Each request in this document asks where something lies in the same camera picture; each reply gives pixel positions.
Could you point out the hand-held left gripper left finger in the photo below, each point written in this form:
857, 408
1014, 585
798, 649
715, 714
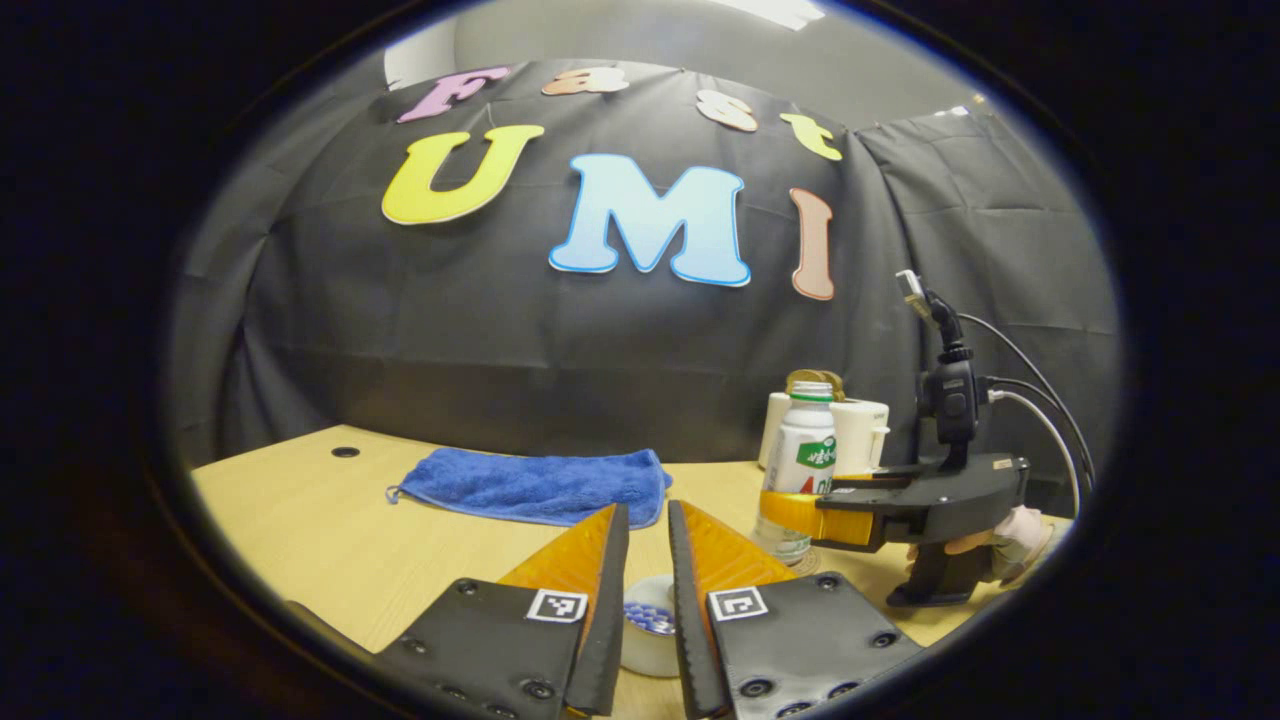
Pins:
605, 620

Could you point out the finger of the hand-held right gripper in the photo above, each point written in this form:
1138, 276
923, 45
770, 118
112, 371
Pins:
870, 481
840, 520

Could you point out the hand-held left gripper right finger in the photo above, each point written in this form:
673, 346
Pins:
685, 620

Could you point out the white blue-patterned teacup lid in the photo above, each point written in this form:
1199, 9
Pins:
650, 618

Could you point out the white teacup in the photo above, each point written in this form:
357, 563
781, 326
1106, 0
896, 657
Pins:
650, 658

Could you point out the white green-label water bottle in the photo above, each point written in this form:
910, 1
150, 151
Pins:
800, 450

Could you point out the white toaster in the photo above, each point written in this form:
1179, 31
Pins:
860, 435

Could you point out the brown bread slice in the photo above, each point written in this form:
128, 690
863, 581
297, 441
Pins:
838, 386
797, 376

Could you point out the blue towel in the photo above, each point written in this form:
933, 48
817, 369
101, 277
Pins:
540, 485

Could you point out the black backdrop cloth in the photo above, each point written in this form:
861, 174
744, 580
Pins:
400, 330

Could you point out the ceiling light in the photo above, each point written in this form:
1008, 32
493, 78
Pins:
775, 12

